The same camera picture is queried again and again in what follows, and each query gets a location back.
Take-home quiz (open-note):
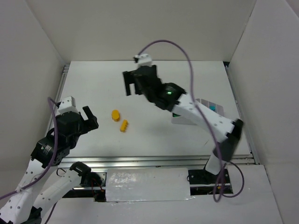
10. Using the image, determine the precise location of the yellow rectangular lego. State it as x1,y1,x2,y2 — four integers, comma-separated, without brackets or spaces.
120,119,128,133

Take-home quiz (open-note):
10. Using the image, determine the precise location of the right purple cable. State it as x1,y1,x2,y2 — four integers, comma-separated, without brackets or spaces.
137,40,245,203

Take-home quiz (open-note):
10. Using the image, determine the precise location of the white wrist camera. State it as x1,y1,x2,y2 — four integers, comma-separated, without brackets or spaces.
133,53,152,68
58,96,78,115

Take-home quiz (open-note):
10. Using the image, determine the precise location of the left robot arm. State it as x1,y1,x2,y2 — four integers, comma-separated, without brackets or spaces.
0,106,99,224

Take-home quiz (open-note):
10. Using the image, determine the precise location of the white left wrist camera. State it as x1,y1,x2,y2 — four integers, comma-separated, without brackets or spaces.
58,96,78,115

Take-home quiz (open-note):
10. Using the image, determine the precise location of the small green square lego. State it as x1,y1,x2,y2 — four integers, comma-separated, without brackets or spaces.
172,113,181,117

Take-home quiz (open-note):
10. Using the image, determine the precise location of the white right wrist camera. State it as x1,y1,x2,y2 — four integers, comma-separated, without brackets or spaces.
133,53,152,68

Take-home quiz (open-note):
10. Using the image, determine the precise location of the yellow round lego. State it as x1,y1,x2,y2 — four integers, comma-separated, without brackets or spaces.
111,110,120,122

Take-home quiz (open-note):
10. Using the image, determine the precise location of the white foil-taped panel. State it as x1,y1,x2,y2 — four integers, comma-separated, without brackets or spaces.
106,168,191,202

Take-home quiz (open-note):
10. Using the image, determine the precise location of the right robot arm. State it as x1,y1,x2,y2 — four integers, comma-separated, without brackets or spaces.
122,65,243,175

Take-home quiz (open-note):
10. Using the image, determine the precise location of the white compartment organizer tray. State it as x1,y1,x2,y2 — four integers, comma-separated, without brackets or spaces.
171,98,225,126

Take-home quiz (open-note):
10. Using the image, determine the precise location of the aluminium table rail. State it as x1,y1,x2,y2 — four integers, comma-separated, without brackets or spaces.
58,155,255,169

